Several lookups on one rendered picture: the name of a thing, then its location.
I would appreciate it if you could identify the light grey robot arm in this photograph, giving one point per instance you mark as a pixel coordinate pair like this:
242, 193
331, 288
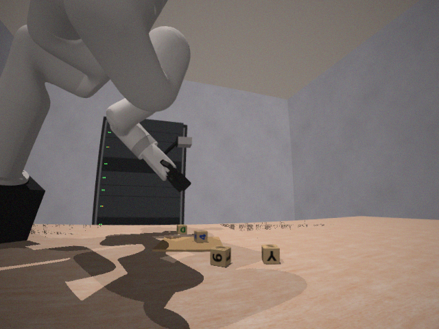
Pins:
65, 40

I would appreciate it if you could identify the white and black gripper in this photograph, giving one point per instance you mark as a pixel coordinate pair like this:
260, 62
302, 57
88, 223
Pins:
157, 160

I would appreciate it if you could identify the tan flat mat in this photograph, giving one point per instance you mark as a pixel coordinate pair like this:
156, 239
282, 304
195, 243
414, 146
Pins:
186, 244

